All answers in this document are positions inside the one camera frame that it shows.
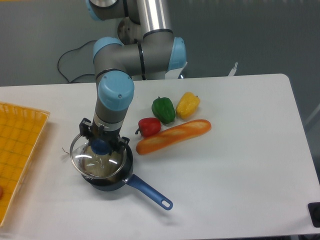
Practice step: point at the dark pot blue handle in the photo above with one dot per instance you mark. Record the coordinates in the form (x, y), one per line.
(126, 177)

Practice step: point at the orange baguette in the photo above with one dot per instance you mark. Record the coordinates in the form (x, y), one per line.
(173, 135)

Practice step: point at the black corner device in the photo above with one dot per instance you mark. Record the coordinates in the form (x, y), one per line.
(314, 212)

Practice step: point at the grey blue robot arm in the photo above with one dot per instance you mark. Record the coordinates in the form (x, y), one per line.
(155, 50)

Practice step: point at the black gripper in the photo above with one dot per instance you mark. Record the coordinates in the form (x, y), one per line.
(102, 141)

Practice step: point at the glass pot lid blue knob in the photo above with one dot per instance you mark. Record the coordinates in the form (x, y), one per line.
(78, 141)

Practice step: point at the yellow plastic basket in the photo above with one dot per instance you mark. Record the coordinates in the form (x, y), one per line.
(20, 130)

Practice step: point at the yellow bell pepper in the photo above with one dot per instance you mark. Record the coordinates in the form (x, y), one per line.
(187, 105)

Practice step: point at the green bell pepper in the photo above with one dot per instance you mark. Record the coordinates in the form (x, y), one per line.
(163, 109)

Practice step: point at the bagged bread slice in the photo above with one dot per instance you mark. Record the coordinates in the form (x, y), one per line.
(93, 165)

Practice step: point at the red bell pepper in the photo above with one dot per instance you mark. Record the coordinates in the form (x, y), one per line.
(148, 127)

